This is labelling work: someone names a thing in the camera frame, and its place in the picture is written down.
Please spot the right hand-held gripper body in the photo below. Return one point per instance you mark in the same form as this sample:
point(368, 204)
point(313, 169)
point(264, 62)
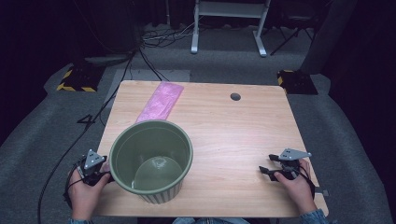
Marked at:
point(291, 154)

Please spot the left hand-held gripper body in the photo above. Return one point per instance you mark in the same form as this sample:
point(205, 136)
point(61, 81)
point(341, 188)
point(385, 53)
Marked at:
point(91, 161)

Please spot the green ribbed trash bin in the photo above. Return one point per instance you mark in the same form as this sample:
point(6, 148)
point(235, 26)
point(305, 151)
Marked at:
point(149, 146)

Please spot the pink plastic bag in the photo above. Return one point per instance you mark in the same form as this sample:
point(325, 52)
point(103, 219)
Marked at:
point(160, 101)

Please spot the person's left hand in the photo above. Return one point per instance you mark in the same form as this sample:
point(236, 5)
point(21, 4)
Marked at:
point(82, 199)

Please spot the person's right hand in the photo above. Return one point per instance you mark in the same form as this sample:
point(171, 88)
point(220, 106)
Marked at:
point(299, 193)

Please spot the grey tape piece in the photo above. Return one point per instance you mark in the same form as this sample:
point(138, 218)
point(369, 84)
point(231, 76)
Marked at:
point(323, 193)

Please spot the black yellow striped stand base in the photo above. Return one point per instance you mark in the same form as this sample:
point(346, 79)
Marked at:
point(297, 82)
point(82, 79)

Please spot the person's legs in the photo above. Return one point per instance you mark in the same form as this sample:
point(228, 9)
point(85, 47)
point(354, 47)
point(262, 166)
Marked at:
point(211, 221)

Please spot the grey floor plate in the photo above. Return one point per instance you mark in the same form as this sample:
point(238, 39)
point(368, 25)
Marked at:
point(146, 75)

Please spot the black tripod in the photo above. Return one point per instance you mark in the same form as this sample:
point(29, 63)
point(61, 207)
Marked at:
point(294, 34)

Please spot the grey padded column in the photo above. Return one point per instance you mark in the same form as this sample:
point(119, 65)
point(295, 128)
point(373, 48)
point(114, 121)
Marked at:
point(327, 37)

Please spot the white metal desk frame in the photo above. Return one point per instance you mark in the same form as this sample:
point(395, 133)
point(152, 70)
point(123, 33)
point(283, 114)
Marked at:
point(229, 9)

